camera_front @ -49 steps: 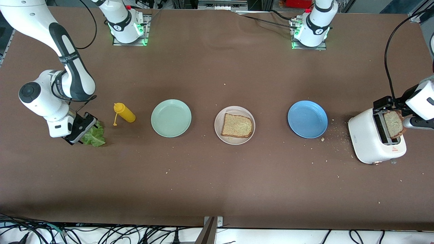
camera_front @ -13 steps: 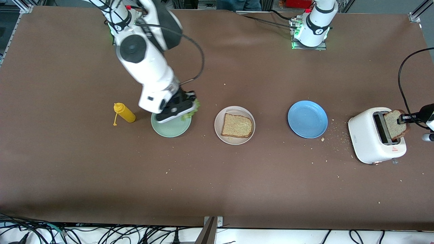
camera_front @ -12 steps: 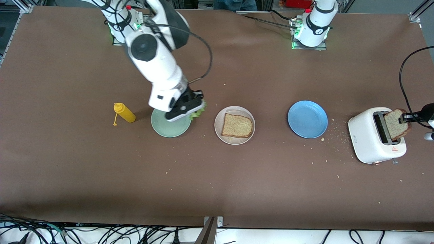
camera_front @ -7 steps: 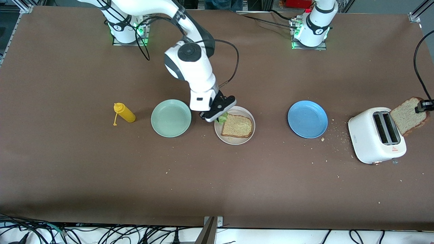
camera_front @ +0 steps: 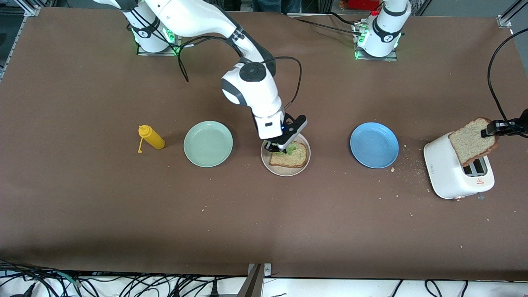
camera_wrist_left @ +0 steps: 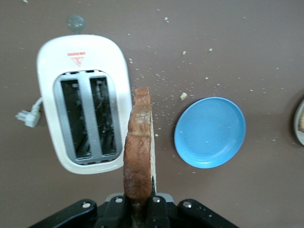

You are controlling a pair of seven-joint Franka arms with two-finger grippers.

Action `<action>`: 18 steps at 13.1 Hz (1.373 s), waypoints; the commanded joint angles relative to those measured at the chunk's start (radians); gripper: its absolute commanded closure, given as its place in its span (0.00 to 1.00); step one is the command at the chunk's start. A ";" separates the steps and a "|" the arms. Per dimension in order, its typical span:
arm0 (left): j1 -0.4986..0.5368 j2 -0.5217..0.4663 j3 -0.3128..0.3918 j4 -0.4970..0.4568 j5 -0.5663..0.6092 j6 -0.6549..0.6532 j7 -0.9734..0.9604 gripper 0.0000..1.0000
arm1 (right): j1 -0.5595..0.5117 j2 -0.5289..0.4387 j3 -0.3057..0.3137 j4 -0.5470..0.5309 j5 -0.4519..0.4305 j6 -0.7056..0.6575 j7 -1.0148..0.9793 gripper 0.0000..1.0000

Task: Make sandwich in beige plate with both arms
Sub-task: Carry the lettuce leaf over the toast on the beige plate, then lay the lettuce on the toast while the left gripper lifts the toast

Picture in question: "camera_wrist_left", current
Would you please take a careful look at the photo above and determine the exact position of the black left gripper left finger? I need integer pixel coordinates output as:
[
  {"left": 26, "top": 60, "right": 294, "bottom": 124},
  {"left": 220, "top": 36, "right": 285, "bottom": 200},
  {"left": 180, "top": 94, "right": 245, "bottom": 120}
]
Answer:
[{"left": 28, "top": 197, "right": 131, "bottom": 228}]

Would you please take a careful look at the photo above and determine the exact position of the white two-slot toaster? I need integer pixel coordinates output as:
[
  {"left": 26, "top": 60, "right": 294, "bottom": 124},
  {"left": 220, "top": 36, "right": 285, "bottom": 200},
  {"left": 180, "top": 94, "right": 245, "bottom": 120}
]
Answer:
[{"left": 36, "top": 35, "right": 131, "bottom": 175}]

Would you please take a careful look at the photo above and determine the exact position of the toasted bread slice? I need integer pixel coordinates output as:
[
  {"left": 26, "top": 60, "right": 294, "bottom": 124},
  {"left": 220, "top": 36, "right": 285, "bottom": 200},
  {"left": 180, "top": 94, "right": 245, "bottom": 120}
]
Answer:
[
  {"left": 296, "top": 111, "right": 304, "bottom": 133},
  {"left": 123, "top": 87, "right": 157, "bottom": 228}
]

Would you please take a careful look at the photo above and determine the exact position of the beige plate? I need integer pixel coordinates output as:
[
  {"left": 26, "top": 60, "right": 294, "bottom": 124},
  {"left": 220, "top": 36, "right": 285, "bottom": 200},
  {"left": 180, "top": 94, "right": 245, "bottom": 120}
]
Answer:
[{"left": 291, "top": 96, "right": 304, "bottom": 146}]

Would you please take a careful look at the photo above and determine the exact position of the blue plate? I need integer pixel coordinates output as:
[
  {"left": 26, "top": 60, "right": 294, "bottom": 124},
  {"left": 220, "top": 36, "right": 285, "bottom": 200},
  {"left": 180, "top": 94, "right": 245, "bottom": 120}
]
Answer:
[{"left": 173, "top": 96, "right": 247, "bottom": 170}]

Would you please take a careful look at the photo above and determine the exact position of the clear suction cup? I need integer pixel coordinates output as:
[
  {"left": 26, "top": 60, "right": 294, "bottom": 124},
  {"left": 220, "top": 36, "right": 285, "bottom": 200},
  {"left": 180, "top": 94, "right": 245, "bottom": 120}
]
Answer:
[{"left": 66, "top": 14, "right": 86, "bottom": 33}]

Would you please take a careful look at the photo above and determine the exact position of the white toaster power plug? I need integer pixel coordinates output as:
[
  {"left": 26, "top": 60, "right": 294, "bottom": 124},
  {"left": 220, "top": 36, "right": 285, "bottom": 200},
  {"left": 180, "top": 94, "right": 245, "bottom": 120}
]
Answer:
[{"left": 15, "top": 97, "right": 44, "bottom": 128}]

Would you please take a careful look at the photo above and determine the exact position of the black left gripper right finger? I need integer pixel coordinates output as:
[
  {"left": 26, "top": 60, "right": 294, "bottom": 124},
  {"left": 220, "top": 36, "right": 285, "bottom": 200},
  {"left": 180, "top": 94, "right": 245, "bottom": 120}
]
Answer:
[{"left": 146, "top": 196, "right": 240, "bottom": 228}]

